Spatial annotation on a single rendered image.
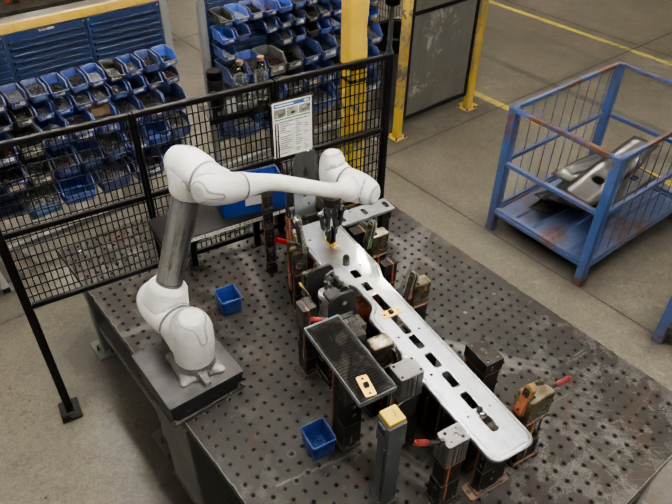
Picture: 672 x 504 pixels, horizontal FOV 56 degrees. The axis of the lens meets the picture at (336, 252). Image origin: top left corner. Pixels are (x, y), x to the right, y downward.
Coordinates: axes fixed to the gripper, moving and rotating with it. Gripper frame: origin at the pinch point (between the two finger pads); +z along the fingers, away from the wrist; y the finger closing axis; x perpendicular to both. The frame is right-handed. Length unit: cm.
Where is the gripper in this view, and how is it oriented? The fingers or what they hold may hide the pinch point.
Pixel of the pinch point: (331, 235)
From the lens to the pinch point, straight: 275.1
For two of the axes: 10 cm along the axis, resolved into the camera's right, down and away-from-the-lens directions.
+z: -0.1, 7.7, 6.4
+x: -5.0, -5.6, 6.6
